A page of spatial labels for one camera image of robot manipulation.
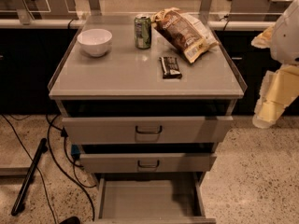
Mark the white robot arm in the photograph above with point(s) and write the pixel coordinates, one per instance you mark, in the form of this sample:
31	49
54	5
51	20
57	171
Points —
285	38

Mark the green soda can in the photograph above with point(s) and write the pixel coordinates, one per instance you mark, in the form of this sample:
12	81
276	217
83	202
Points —
142	31

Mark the top drawer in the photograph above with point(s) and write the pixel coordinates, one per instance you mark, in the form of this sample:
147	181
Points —
147	130

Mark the grey drawer cabinet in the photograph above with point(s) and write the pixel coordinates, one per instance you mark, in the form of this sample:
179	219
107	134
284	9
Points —
128	82

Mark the white bowl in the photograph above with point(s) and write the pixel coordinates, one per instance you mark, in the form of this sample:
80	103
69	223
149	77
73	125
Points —
95	42

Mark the bottom drawer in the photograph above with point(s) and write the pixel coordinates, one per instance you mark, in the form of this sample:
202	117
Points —
150	198

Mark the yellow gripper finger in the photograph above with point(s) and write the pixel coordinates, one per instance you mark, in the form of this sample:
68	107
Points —
264	39
279	89

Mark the black bar on floor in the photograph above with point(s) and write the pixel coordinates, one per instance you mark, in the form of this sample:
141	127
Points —
19	203

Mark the drawer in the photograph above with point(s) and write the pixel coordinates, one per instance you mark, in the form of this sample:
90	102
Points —
147	130
147	162
150	198

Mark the middle drawer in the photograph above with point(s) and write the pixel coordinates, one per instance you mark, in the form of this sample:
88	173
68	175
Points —
147	162

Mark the white counter rail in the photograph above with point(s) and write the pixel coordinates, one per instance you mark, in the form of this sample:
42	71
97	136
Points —
42	24

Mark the brown chip bag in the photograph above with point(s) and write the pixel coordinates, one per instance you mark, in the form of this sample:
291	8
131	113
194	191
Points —
185	32

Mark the dark rxbar chocolate bar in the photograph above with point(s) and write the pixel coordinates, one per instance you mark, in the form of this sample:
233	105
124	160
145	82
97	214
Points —
170	67

